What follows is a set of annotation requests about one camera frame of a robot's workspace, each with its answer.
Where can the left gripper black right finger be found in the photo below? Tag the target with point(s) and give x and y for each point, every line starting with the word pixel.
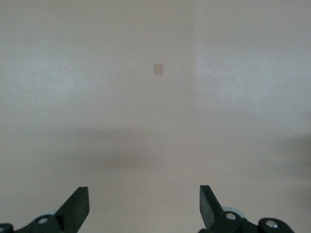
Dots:
pixel 211 213

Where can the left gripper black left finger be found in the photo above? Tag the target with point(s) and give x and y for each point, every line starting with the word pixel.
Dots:
pixel 73 213

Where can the small brown tape patch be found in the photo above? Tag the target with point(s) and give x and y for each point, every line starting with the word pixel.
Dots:
pixel 158 69

